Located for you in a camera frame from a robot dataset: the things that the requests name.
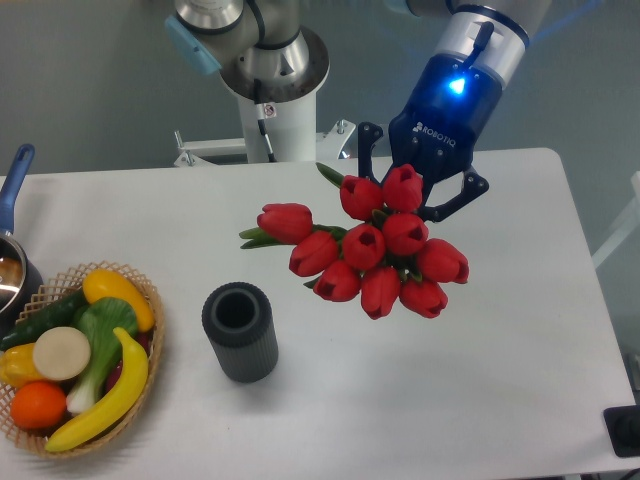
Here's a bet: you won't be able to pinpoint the yellow banana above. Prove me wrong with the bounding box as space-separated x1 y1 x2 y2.
45 327 149 453

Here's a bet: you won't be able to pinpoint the beige round radish slice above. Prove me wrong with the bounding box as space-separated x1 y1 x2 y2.
32 327 91 381

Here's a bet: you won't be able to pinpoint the orange fruit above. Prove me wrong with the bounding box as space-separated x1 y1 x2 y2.
10 381 66 430

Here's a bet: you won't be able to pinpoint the white frame at right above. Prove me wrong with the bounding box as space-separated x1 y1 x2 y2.
592 171 639 269

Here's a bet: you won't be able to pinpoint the dark grey ribbed vase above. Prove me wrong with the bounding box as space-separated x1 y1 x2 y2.
201 282 279 383

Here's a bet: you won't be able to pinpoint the red tulip bouquet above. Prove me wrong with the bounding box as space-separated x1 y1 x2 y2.
239 164 470 320

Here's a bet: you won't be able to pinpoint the yellow squash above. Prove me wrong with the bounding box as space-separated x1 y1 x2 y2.
82 269 155 332

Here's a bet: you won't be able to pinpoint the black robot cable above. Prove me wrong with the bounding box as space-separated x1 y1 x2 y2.
252 78 278 164

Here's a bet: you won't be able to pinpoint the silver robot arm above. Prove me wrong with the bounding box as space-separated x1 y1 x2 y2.
165 1 549 222

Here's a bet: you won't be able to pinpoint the yellow bell pepper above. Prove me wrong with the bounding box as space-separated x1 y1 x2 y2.
1 343 45 388

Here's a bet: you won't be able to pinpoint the green bok choy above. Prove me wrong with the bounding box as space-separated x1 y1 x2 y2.
67 297 138 416

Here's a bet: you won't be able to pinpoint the black device at table edge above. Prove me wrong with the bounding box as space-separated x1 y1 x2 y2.
603 405 640 458

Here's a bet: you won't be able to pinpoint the green cucumber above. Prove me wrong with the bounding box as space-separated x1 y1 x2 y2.
1 290 88 351

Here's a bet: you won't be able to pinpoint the woven wicker basket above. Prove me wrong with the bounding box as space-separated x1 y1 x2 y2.
1 261 165 458

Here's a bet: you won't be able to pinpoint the blue handled saucepan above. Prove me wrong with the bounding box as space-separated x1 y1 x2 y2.
1 144 42 337

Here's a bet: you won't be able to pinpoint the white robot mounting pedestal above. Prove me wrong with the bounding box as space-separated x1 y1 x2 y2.
174 92 356 167

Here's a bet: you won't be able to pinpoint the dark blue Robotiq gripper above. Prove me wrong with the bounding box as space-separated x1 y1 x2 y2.
357 54 502 222

